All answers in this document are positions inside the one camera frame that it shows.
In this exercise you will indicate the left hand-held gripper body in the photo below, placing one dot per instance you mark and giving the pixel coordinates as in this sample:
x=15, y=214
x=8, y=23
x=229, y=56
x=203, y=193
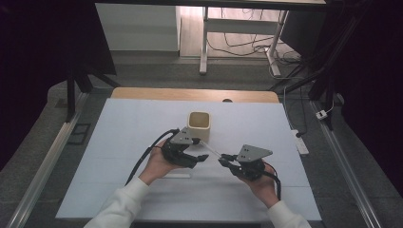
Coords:
x=177, y=152

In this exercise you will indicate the aluminium floor rail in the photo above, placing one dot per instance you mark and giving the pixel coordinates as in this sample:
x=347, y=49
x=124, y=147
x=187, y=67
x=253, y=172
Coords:
x=345, y=171
x=47, y=161

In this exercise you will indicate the person's left hand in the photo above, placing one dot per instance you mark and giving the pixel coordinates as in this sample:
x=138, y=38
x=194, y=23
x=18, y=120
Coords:
x=155, y=167

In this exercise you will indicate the white cabinet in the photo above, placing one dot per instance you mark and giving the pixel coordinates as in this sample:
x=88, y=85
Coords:
x=139, y=28

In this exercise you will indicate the person's right hand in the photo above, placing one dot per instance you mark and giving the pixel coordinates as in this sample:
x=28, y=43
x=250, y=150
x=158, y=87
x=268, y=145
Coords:
x=266, y=190

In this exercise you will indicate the pale blue table mat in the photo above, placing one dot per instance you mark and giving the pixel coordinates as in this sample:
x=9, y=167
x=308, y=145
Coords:
x=259, y=126

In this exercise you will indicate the wooden table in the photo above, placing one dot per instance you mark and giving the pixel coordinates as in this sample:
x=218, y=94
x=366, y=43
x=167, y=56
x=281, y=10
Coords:
x=190, y=94

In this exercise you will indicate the dark curtain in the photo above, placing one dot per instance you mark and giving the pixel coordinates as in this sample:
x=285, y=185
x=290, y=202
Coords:
x=31, y=63
x=377, y=79

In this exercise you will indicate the white desk frame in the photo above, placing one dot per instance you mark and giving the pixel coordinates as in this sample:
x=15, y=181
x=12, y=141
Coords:
x=240, y=26

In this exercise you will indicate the beige square pen holder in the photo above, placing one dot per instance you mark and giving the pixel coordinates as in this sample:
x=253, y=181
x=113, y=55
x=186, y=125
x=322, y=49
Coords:
x=199, y=133

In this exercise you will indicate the black metal stand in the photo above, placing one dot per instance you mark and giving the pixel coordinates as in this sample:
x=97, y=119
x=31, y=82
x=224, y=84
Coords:
x=320, y=85
x=71, y=95

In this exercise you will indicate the small white adapter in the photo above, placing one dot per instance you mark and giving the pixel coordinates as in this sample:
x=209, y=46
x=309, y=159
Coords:
x=321, y=114

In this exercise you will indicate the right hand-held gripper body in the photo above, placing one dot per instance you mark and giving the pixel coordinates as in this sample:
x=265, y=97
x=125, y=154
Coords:
x=250, y=153

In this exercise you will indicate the black floor frame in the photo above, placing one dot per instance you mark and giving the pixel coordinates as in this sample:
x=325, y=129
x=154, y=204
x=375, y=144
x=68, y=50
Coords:
x=79, y=133

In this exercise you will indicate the white power strip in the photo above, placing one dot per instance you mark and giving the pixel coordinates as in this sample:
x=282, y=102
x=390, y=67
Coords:
x=301, y=144

